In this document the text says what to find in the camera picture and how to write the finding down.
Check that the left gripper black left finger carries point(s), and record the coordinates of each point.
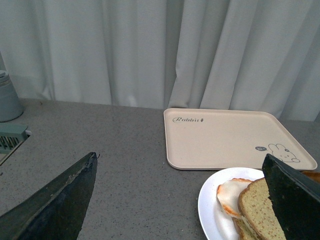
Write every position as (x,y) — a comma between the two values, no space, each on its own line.
(57,210)

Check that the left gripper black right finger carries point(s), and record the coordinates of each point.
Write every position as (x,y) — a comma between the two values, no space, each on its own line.
(295,199)

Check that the bread slice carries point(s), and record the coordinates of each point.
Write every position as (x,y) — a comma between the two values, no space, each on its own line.
(243,232)
(257,212)

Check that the white round plate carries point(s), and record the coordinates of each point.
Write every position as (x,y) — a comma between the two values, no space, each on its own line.
(216,224)

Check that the brown wooden tray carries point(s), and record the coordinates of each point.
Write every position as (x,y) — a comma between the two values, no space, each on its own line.
(313,175)

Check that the fried egg toy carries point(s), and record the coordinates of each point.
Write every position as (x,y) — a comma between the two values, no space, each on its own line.
(228,194)

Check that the green plastic rack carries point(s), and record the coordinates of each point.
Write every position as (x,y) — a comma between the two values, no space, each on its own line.
(11,137)

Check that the grey cylindrical container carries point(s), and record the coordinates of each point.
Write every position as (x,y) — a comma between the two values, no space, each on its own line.
(10,105)

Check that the beige rabbit tray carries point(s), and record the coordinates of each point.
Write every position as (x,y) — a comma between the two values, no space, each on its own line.
(209,139)

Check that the grey-white curtain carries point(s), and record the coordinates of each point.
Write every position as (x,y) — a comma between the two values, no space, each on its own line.
(255,55)

